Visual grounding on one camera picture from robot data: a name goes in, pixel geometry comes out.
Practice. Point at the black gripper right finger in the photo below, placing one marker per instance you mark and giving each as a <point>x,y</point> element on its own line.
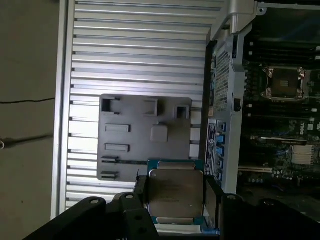
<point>262,220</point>

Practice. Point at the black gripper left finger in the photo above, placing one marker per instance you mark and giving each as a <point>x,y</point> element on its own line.
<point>100,220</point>

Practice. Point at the silver topped CPU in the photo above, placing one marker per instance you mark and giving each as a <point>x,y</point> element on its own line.
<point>175,192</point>

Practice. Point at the white expansion slot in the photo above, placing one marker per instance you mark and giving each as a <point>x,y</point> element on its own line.
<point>255,169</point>

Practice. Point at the black RAM slot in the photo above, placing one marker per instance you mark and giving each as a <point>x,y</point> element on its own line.
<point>275,110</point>
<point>282,51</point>

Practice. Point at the CPU socket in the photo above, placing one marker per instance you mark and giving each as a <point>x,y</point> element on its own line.
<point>283,83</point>

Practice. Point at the blue and silver case latch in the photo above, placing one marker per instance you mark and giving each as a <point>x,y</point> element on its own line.
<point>210,232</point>

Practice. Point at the silver finned heatsink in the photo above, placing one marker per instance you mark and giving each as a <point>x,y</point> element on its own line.
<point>303,154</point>

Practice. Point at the green motherboard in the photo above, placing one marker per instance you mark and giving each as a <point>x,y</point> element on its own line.
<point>275,120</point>

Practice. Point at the grey plastic parts rack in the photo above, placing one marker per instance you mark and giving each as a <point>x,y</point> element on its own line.
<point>135,120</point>

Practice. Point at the black open PC case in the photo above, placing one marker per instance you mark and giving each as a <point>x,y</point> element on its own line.
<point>237,82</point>

